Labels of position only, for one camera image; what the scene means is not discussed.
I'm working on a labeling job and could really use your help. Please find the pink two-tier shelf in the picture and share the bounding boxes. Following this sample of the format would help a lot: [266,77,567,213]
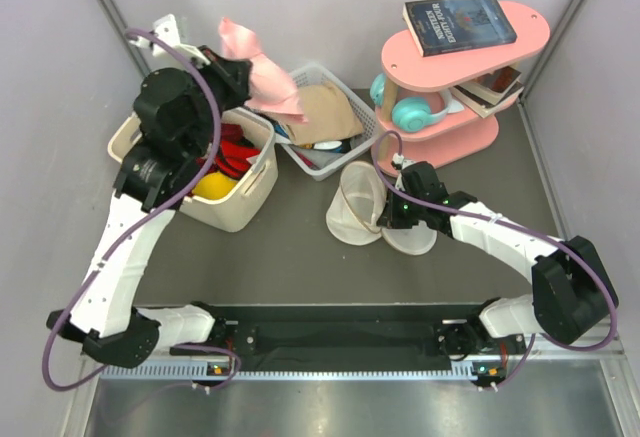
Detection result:
[372,1,551,175]

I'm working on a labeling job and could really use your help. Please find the cream plastic laundry basket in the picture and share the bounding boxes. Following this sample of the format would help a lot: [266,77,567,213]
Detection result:
[108,108,278,233]

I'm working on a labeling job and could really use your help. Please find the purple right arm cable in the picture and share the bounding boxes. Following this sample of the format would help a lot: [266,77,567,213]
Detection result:
[372,130,620,388]

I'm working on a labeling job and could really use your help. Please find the yellow bra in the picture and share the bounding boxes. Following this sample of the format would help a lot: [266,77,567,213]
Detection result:
[192,171,237,200]

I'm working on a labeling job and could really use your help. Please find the stack of books on shelf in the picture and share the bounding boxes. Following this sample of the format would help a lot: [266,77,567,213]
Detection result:
[450,66,524,118]

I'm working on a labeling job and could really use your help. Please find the dark blue paperback book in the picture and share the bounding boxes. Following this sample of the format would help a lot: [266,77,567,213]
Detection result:
[402,0,517,57]

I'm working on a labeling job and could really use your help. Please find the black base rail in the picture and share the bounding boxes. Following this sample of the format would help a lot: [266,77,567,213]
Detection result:
[134,301,541,373]

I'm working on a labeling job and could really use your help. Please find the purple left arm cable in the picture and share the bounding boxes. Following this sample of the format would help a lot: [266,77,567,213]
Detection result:
[41,28,241,391]

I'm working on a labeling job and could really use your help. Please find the pink bra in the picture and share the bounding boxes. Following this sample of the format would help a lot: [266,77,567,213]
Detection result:
[218,17,307,124]

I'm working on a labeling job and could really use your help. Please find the red bra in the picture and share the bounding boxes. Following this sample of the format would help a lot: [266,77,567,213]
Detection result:
[214,140,260,180]

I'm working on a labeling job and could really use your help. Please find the white perforated plastic basket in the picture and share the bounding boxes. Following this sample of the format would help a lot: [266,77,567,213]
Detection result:
[276,63,377,181]

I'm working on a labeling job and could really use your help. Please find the beige folded garment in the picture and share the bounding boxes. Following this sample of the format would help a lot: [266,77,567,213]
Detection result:
[285,81,364,146]

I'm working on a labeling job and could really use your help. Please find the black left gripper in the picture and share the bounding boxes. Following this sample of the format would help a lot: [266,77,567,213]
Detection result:
[179,45,253,158]

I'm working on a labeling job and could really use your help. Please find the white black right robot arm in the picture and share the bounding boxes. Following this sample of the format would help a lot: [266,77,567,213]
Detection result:
[378,153,619,353]

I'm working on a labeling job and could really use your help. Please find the teal cat-ear headphones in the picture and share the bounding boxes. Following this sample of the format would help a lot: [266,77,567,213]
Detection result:
[391,90,464,133]

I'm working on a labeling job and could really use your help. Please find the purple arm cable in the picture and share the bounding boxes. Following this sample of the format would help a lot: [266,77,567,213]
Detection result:
[372,130,620,388]
[41,28,241,391]

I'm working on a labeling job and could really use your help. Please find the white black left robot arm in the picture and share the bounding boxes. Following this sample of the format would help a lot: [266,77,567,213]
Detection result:
[46,14,252,368]

